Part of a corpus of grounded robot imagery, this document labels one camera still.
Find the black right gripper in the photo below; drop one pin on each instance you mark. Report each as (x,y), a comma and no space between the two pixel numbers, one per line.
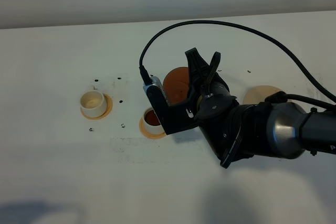
(219,116)

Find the brown clay teapot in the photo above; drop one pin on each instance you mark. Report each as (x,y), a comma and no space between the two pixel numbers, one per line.
(176,85)

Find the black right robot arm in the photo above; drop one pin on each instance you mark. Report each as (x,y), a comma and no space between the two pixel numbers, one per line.
(282,126)

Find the beige round teapot coaster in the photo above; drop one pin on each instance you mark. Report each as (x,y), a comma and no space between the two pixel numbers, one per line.
(258,94)

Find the white teacup middle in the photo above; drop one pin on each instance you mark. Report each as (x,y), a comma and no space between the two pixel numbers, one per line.
(151,123)

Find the white teacup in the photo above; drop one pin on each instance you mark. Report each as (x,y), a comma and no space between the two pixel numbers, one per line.
(93,103)
(151,123)

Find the orange coaster middle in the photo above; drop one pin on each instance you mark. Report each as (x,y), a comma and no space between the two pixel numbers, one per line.
(147,134)

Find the orange coaster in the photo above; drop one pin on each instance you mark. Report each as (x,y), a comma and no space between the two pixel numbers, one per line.
(147,134)
(109,109)

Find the orange coaster left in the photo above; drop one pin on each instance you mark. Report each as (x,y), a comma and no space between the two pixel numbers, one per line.
(109,109)

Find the white teacup left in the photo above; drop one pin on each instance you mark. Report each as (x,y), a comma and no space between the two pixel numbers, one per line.
(93,103)

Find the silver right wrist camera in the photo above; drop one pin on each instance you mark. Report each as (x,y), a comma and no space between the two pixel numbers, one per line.
(173,118)

